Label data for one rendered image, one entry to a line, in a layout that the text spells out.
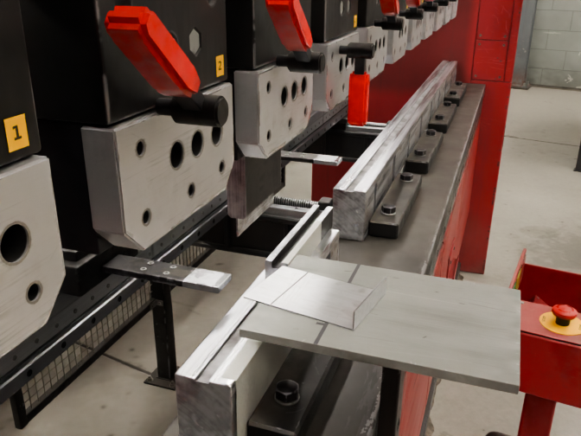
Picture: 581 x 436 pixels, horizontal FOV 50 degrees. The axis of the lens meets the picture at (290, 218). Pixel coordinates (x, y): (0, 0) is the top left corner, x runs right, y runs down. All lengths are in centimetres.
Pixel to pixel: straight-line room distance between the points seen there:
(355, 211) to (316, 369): 43
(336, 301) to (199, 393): 17
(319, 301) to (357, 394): 14
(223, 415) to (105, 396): 161
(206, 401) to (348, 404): 18
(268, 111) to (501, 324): 32
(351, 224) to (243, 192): 52
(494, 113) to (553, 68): 524
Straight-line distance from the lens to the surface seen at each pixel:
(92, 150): 35
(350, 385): 76
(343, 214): 110
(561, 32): 795
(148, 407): 215
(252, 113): 52
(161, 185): 38
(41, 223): 30
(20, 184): 29
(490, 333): 65
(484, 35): 274
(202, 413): 64
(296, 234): 83
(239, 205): 61
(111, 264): 76
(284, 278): 71
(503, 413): 220
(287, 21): 49
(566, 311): 112
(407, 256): 107
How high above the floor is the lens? 133
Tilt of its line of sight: 22 degrees down
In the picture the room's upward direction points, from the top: straight up
